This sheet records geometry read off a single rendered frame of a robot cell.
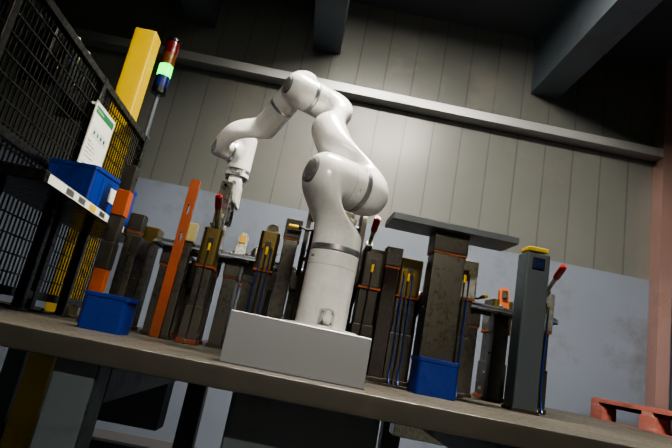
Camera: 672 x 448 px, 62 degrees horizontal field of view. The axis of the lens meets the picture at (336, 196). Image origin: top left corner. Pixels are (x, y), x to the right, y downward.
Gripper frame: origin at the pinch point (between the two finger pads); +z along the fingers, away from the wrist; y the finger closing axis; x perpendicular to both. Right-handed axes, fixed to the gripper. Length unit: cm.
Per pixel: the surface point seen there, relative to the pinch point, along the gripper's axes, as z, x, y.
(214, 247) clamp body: 12.5, -1.7, -20.0
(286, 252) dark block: 10.3, -23.6, -24.6
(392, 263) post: 7, -56, -24
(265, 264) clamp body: 14.8, -18.2, -23.0
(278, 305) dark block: 26.0, -24.6, -24.6
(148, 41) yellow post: -82, 60, 43
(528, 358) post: 27, -95, -37
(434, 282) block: 12, -66, -37
